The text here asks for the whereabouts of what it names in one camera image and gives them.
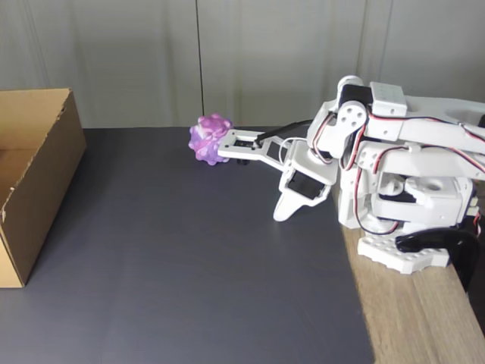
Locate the dark grey table mat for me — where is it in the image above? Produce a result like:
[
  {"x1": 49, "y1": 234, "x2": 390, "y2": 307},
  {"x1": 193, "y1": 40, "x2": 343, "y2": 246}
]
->
[{"x1": 0, "y1": 127, "x2": 376, "y2": 364}]

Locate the black camera cable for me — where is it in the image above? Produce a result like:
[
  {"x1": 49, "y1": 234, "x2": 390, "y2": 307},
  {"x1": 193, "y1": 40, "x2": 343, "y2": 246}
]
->
[{"x1": 253, "y1": 119, "x2": 315, "y2": 149}]

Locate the black table clamp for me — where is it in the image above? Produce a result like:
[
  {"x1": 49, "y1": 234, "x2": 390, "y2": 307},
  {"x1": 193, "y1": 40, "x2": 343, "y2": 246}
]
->
[{"x1": 395, "y1": 227, "x2": 480, "y2": 293}]

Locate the purple bumpy ball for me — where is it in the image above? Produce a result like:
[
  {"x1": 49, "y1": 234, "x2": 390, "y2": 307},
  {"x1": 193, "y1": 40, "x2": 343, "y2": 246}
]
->
[{"x1": 188, "y1": 112, "x2": 233, "y2": 166}]

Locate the white gripper camera bracket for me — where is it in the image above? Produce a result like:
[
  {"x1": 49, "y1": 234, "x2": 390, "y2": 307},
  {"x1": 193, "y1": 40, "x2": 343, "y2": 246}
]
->
[{"x1": 217, "y1": 128, "x2": 300, "y2": 171}]

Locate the brown cardboard box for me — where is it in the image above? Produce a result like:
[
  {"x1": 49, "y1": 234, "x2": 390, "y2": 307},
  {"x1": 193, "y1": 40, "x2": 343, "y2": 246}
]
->
[{"x1": 0, "y1": 88, "x2": 87, "y2": 289}]

